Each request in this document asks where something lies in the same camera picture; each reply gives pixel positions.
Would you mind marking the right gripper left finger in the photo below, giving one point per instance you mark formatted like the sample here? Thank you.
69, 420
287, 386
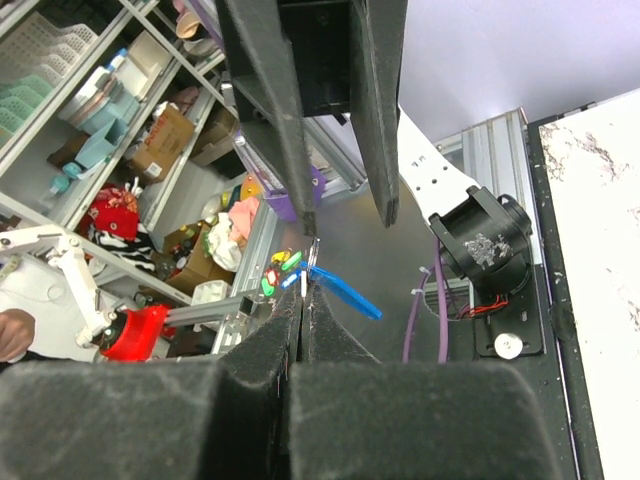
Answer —
205, 418

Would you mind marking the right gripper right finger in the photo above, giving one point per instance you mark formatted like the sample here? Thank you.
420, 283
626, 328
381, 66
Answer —
368, 420

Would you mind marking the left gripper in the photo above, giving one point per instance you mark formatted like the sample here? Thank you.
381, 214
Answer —
294, 59

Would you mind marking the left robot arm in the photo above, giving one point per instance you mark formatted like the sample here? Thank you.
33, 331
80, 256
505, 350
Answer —
482, 237

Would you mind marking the person hand at edge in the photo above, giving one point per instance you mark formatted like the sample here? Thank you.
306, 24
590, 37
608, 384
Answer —
17, 334

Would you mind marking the red robot gripper toy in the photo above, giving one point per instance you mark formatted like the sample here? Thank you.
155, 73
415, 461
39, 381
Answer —
137, 335

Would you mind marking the metal storage shelf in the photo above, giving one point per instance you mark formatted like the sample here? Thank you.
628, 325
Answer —
112, 130

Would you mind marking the aluminium frame rail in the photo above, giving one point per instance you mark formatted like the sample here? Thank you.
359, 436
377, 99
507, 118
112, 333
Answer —
237, 316

